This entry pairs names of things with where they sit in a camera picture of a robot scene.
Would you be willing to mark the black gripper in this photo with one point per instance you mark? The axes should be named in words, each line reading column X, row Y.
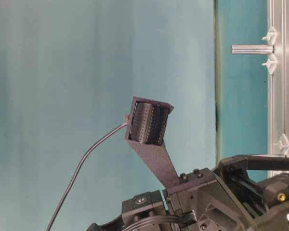
column 243, row 193

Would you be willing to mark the silver metal shaft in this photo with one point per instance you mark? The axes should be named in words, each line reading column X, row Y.
column 252, row 49

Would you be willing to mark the white plastic bracket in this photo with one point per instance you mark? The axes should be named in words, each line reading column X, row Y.
column 281, row 147
column 270, row 36
column 271, row 63

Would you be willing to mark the silver aluminium extrusion rail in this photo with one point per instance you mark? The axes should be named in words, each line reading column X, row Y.
column 278, row 82

